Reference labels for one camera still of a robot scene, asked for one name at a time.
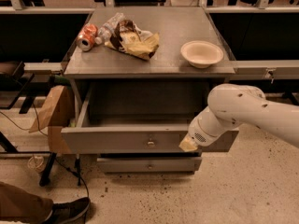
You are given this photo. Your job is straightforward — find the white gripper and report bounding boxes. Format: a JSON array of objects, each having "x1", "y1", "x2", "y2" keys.
[{"x1": 179, "y1": 107, "x2": 233, "y2": 152}]

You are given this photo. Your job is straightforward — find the grey top drawer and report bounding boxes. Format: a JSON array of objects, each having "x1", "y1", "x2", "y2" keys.
[{"x1": 61, "y1": 83, "x2": 240, "y2": 155}]

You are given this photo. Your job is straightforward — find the grey drawer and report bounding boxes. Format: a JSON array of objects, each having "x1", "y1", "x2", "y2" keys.
[
  {"x1": 61, "y1": 83, "x2": 240, "y2": 155},
  {"x1": 97, "y1": 157, "x2": 202, "y2": 173}
]

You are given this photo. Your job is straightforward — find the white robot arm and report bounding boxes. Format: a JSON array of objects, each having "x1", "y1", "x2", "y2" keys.
[{"x1": 179, "y1": 84, "x2": 299, "y2": 152}]

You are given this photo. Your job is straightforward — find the grey bottom drawer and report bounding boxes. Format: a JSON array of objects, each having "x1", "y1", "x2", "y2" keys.
[{"x1": 97, "y1": 157, "x2": 202, "y2": 173}]

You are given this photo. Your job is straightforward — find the grey drawer cabinet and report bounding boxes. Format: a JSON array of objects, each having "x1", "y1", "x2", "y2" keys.
[{"x1": 63, "y1": 6, "x2": 236, "y2": 156}]

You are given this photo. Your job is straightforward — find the white paper bowl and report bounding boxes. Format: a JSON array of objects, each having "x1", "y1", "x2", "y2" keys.
[{"x1": 180, "y1": 40, "x2": 224, "y2": 68}]

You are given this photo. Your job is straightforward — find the crumpled yellow chip bag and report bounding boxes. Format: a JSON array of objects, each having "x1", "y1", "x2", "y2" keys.
[{"x1": 105, "y1": 20, "x2": 160, "y2": 61}]

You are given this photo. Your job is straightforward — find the brown cardboard box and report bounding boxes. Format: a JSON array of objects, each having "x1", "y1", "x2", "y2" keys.
[{"x1": 29, "y1": 85, "x2": 75, "y2": 154}]

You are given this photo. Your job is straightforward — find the clear plastic water bottle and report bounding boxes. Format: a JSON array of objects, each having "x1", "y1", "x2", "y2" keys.
[{"x1": 95, "y1": 13, "x2": 125, "y2": 45}]

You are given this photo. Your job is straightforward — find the black shoe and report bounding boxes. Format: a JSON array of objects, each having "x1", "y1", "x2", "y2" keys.
[{"x1": 43, "y1": 197, "x2": 91, "y2": 224}]

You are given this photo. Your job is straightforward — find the black tripod stand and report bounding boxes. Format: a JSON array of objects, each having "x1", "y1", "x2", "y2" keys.
[{"x1": 39, "y1": 152, "x2": 82, "y2": 187}]

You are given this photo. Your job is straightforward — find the orange soda can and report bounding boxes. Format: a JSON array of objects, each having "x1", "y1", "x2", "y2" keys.
[{"x1": 77, "y1": 23, "x2": 98, "y2": 51}]

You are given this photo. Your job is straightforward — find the clear plastic cup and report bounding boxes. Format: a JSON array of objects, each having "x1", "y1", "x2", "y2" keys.
[{"x1": 27, "y1": 155, "x2": 45, "y2": 174}]

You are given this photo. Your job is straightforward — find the black equipment left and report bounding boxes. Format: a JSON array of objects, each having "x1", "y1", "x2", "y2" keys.
[{"x1": 0, "y1": 61, "x2": 35, "y2": 109}]

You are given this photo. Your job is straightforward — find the brown trouser leg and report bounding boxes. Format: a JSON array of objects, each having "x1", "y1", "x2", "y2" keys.
[{"x1": 0, "y1": 182, "x2": 53, "y2": 224}]

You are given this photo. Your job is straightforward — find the black floor cable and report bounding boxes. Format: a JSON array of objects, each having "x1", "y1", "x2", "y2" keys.
[{"x1": 0, "y1": 103, "x2": 91, "y2": 224}]

